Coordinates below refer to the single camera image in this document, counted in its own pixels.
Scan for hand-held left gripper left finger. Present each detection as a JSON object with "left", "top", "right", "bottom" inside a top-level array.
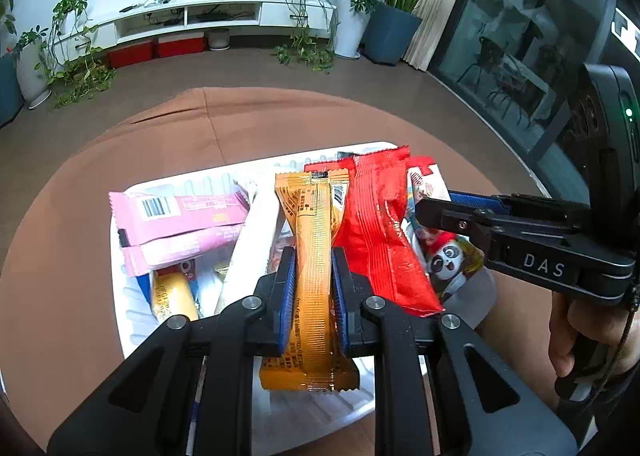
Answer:
[{"left": 47, "top": 246, "right": 297, "bottom": 456}]

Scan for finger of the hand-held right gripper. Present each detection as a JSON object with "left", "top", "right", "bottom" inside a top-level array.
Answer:
[
  {"left": 414, "top": 195, "right": 502, "bottom": 243},
  {"left": 447, "top": 190, "right": 552, "bottom": 218}
]

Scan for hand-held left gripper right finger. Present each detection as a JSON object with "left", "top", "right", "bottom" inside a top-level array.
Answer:
[{"left": 331, "top": 246, "right": 578, "bottom": 456}]

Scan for small red white snack packet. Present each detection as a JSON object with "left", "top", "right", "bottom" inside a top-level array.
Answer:
[{"left": 405, "top": 156, "right": 451, "bottom": 217}]

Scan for blue cartoon panda snack packet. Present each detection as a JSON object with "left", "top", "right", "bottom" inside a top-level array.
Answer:
[{"left": 407, "top": 216, "right": 485, "bottom": 297}]

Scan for large white snack packet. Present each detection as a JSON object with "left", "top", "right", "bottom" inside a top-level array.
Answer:
[{"left": 215, "top": 178, "right": 291, "bottom": 317}]

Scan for large red snack packet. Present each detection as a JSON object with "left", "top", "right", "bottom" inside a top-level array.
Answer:
[{"left": 304, "top": 145, "right": 446, "bottom": 318}]

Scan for orange snack packet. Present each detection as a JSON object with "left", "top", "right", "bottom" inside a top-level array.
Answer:
[{"left": 257, "top": 168, "right": 361, "bottom": 393}]

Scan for white plastic tray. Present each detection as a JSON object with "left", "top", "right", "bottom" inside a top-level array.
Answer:
[{"left": 107, "top": 140, "right": 496, "bottom": 456}]

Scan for blue bread snack packet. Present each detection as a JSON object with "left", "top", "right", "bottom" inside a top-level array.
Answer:
[{"left": 150, "top": 258, "right": 203, "bottom": 324}]

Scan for pink snack packet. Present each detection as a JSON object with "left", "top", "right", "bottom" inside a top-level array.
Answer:
[
  {"left": 108, "top": 190, "right": 251, "bottom": 247},
  {"left": 121, "top": 223, "right": 246, "bottom": 278}
]

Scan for person's right hand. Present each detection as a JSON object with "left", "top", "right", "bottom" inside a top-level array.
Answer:
[{"left": 547, "top": 295, "right": 629, "bottom": 380}]

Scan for glass sliding door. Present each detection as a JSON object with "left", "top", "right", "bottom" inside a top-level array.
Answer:
[{"left": 430, "top": 0, "right": 640, "bottom": 197}]

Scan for beige curtain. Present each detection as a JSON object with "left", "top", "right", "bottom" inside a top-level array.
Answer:
[{"left": 402, "top": 0, "right": 478, "bottom": 73}]

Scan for tall leafy plant blue pot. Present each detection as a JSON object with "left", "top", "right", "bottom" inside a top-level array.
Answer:
[{"left": 361, "top": 0, "right": 488, "bottom": 66}]

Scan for bushy plant tall white pot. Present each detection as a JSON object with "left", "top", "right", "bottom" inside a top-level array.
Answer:
[{"left": 327, "top": 0, "right": 381, "bottom": 59}]

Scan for white television cabinet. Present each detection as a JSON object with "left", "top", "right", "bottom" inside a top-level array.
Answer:
[{"left": 50, "top": 0, "right": 336, "bottom": 59}]

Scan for small empty white pot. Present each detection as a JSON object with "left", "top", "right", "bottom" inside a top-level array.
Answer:
[{"left": 207, "top": 27, "right": 232, "bottom": 51}]

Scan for red storage box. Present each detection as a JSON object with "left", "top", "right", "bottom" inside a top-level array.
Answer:
[
  {"left": 107, "top": 41, "right": 155, "bottom": 69},
  {"left": 156, "top": 33, "right": 207, "bottom": 59}
]

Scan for small plant white pot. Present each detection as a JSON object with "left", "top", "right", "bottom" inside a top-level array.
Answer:
[{"left": 12, "top": 25, "right": 53, "bottom": 109}]

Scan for tall thin plant blue pot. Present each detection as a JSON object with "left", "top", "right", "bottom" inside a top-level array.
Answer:
[{"left": 0, "top": 0, "right": 25, "bottom": 127}]

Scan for black braided cord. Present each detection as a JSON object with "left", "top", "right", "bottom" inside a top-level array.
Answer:
[{"left": 602, "top": 276, "right": 640, "bottom": 389}]

